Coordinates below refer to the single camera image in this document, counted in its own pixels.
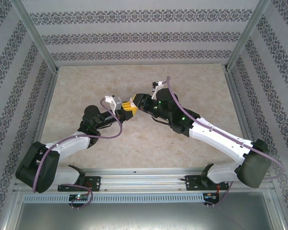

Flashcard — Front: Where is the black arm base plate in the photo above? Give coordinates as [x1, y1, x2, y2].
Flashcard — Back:
[183, 174, 232, 192]
[57, 176, 102, 193]

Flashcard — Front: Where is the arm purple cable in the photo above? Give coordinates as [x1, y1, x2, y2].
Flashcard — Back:
[161, 76, 285, 180]
[32, 97, 123, 194]

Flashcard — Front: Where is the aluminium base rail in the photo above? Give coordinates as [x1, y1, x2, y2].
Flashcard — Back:
[13, 167, 273, 192]

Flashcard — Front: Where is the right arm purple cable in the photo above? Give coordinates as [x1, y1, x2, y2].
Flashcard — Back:
[161, 76, 285, 180]

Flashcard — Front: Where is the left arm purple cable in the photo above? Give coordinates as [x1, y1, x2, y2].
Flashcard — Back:
[32, 97, 123, 194]

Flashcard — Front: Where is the aluminium frame post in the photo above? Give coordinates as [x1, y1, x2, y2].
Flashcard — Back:
[225, 0, 271, 71]
[10, 0, 60, 72]

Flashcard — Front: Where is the slotted grey cable duct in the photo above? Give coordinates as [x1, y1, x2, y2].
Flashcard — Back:
[23, 193, 204, 204]

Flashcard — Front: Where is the aluminium frame side rail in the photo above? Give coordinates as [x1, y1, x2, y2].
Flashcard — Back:
[31, 70, 60, 147]
[224, 67, 274, 178]

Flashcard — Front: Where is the short purple base cable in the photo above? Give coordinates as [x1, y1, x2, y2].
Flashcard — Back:
[61, 183, 94, 209]
[215, 181, 234, 208]

